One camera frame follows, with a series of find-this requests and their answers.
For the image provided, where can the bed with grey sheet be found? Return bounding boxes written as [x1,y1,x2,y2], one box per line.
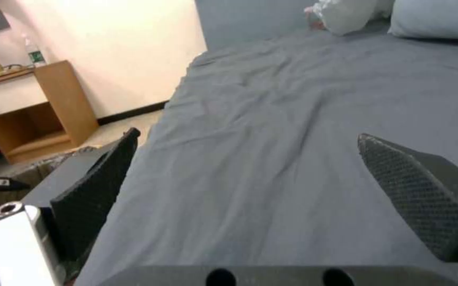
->
[76,21,458,286]

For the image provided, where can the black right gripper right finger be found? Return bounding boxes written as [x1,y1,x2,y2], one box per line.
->
[357,133,458,286]

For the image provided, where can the clear bottle with green label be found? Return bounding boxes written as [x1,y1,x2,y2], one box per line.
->
[23,38,47,68]

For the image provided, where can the black and white small device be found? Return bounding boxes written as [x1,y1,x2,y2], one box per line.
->
[0,168,32,192]

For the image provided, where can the grey padded headboard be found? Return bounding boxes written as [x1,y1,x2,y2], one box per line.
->
[194,0,322,58]

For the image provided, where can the wooden nightstand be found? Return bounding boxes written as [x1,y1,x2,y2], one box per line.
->
[0,59,99,165]

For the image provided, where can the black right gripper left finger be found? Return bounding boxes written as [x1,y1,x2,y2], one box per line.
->
[0,127,141,286]

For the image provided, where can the pale blue pillow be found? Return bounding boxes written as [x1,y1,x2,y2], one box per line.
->
[387,0,458,41]

